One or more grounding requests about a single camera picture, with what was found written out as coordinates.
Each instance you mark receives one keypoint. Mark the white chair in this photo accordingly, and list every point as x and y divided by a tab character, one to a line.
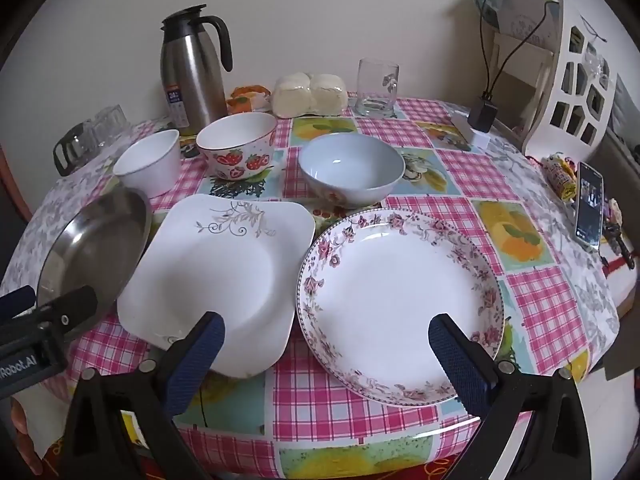
564	30

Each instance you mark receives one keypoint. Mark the strawberry print bowl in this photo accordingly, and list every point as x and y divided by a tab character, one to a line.
240	160

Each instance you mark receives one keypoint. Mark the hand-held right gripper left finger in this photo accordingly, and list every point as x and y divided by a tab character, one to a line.
200	355

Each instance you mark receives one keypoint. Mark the smartphone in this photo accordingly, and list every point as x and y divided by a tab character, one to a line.
587	210

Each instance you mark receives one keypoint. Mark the bag of steamed buns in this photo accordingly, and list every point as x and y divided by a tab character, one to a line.
310	95

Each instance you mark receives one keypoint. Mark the person's left hand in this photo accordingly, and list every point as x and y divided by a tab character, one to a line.
27	435

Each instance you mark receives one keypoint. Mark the reddish wooden board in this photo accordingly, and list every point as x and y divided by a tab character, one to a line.
12	185

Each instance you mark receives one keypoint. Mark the pink checked fruit tablecloth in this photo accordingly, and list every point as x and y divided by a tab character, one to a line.
450	170

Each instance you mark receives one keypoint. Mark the stainless steel thermos jug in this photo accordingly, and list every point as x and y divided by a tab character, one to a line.
192	75

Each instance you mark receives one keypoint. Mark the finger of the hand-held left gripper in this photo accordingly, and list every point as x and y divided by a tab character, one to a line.
75	305
15	302

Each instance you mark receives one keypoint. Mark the white square plate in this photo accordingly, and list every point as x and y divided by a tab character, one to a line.
215	270

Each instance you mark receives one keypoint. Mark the bunch of keys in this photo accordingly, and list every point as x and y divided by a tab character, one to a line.
619	245

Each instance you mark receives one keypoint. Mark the orange snack packet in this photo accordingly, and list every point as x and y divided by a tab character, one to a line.
245	97

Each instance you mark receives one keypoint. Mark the small white bowl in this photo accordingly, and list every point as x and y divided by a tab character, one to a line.
150	170

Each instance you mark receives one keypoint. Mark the yellow candy packet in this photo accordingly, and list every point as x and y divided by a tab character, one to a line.
562	177

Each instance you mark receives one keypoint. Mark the floral round plate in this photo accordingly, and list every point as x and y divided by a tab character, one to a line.
395	290

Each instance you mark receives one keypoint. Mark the black charger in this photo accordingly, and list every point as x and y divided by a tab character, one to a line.
482	115

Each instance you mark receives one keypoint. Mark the clear glass mug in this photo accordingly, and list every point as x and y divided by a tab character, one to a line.
375	90

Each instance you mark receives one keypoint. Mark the grey sofa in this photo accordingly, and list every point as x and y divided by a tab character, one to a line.
627	120

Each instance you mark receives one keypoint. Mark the grey printed bag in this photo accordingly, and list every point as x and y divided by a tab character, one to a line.
515	10

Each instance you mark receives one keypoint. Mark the small clear glass cup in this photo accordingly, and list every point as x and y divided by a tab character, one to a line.
100	130
117	120

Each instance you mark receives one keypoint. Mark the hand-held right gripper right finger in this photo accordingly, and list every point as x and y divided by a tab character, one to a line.
460	365

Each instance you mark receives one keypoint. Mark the light blue bowl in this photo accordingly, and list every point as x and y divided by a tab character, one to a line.
350	165

